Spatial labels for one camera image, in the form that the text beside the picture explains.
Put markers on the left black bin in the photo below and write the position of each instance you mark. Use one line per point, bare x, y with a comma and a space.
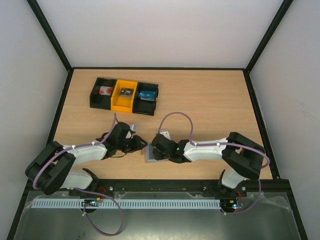
98, 101

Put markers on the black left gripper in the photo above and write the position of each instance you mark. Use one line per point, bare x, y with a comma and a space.
137, 144

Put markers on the right black bin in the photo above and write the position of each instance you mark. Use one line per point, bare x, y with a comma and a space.
143, 106

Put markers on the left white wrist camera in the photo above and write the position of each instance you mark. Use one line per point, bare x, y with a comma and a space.
133, 128

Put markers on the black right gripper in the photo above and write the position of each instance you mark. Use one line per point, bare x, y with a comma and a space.
155, 145

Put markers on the light blue cable duct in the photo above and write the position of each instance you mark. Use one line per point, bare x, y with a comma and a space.
60, 203

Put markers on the blue VIP card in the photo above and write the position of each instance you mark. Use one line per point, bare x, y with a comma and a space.
147, 95

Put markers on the black aluminium frame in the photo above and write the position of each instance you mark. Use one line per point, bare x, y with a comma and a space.
275, 184

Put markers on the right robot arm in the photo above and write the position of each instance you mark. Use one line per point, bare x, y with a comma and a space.
244, 157

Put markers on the dark card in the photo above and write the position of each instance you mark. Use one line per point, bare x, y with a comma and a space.
126, 92

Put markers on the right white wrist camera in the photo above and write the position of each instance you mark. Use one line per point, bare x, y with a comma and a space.
166, 134

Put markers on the white red card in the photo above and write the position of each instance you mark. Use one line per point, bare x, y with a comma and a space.
105, 90

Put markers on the metal front plate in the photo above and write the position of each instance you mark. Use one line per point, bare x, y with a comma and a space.
257, 217

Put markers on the black bin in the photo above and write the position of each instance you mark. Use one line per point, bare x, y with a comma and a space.
143, 106
98, 101

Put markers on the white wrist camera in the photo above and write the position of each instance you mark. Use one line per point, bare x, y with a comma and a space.
166, 134
133, 128

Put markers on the yellow bin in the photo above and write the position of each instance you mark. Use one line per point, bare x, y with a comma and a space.
120, 103

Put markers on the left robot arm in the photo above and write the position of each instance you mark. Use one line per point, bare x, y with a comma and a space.
52, 169

